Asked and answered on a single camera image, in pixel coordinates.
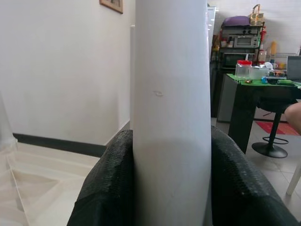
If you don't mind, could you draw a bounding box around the silver toaster oven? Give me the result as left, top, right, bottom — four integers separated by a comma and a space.
234, 35, 259, 48

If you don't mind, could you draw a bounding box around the white chair leg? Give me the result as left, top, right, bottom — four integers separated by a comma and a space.
285, 162, 301, 196

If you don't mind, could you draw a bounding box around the black dining table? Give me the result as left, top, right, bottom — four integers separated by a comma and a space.
228, 74, 301, 155

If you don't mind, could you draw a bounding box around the wooden picture frame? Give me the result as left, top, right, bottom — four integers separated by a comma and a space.
99, 0, 124, 14

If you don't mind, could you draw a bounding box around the green table mat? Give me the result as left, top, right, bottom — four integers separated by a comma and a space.
226, 73, 301, 89

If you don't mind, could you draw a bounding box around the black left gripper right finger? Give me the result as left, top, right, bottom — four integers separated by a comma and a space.
210, 125, 300, 226

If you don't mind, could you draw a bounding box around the grey cabinet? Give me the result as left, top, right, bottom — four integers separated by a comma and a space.
216, 73, 237, 123

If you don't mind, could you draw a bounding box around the white plastic children table top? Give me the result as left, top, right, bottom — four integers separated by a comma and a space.
0, 141, 102, 226

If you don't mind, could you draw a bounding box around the black bar stool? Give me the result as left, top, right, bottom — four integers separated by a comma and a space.
251, 98, 297, 159

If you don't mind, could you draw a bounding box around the black microwave oven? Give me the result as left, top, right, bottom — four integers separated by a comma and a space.
222, 52, 256, 68

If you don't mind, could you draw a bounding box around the grey laptop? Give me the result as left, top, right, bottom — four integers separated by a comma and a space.
286, 56, 301, 82

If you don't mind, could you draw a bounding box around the black kitchen rack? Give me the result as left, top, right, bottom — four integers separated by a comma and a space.
217, 22, 265, 71

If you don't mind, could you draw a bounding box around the purple bag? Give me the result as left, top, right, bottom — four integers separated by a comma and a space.
222, 16, 250, 27

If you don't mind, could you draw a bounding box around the person's bare knee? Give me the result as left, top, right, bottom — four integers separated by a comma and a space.
285, 102, 301, 136

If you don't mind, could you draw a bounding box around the red floor mat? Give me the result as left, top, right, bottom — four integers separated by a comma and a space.
255, 120, 301, 136

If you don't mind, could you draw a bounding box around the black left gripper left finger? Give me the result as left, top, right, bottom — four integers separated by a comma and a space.
66, 129, 137, 226

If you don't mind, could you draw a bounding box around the clear jar with red lid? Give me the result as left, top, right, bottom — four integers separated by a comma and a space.
235, 60, 253, 80

